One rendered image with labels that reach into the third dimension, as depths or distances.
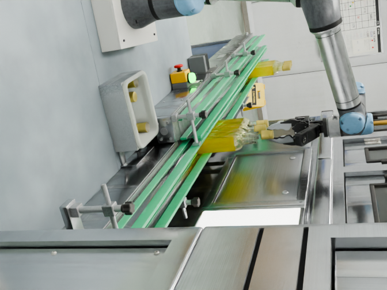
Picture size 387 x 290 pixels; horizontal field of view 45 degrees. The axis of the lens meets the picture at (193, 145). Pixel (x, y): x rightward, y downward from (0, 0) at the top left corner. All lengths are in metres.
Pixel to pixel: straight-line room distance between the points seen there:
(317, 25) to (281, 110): 6.46
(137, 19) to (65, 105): 0.41
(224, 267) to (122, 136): 0.91
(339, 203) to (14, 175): 0.95
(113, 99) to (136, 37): 0.25
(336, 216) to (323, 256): 0.83
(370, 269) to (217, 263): 0.19
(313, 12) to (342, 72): 0.20
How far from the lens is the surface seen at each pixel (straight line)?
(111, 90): 1.44
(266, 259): 0.63
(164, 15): 1.50
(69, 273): 0.74
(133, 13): 1.51
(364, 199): 1.57
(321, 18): 1.40
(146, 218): 1.20
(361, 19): 7.48
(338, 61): 1.45
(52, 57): 1.28
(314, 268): 0.61
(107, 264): 0.72
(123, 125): 1.46
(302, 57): 7.58
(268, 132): 1.72
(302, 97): 7.74
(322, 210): 1.44
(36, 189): 1.17
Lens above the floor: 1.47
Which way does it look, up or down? 19 degrees down
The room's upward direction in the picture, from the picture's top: 85 degrees clockwise
